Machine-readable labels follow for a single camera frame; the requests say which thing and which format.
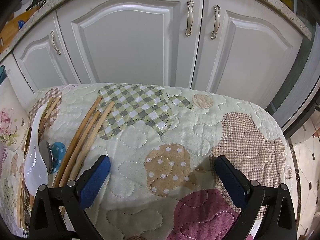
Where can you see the white ceramic spoon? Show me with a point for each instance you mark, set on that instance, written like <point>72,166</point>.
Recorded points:
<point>35,165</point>

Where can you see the quilted patchwork cloth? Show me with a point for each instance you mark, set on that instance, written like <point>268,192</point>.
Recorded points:
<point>140,140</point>

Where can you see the bundle of wooden chopsticks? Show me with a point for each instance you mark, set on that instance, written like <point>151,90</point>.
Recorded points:
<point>82,135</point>

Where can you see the wooden cutting board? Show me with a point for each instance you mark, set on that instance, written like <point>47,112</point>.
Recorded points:
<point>12,30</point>

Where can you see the metal spoon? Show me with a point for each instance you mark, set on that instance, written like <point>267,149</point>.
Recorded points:
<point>46,155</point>

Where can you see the teal cup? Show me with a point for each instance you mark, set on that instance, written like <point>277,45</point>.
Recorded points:
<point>2,73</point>

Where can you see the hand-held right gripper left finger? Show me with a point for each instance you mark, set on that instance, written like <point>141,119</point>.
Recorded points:
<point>96,181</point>

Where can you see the speckled kitchen countertop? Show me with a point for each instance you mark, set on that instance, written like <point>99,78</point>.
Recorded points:
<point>276,3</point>

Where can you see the white cabinet door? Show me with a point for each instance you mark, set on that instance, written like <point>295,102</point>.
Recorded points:
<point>130,42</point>
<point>250,60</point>
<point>42,62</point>

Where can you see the blue and white carton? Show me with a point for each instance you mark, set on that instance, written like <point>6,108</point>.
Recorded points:
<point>22,23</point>

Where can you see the white floral utensil holder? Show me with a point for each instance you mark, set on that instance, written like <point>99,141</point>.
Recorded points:
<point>10,120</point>

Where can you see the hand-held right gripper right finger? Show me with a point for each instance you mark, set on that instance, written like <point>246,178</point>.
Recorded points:
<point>230,181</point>

